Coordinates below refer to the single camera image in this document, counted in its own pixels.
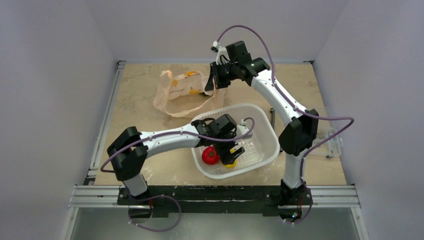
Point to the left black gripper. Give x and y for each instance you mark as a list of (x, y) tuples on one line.
[(226, 156)]

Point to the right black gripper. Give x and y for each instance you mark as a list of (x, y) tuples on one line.
[(216, 76)]

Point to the yellow fake fruit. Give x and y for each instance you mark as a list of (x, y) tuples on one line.
[(231, 165)]

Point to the red fake fruit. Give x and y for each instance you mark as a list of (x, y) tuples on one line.
[(210, 156)]

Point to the orange translucent plastic bag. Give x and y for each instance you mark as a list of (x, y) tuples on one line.
[(184, 95)]

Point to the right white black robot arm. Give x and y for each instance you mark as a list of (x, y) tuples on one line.
[(234, 62)]

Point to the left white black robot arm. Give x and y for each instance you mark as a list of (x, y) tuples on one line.
[(128, 153)]

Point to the white plastic basket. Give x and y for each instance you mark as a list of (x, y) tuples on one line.
[(261, 149)]

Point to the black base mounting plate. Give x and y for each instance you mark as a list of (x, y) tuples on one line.
[(267, 200)]

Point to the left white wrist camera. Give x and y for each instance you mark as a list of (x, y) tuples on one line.
[(244, 130)]

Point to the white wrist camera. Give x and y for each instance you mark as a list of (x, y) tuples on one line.
[(244, 130), (221, 53)]

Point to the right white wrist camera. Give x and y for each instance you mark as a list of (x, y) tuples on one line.
[(221, 53)]

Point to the black T-handle wrench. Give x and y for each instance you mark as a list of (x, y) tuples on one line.
[(272, 118)]

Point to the aluminium rail frame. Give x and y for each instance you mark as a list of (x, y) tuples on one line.
[(91, 196)]

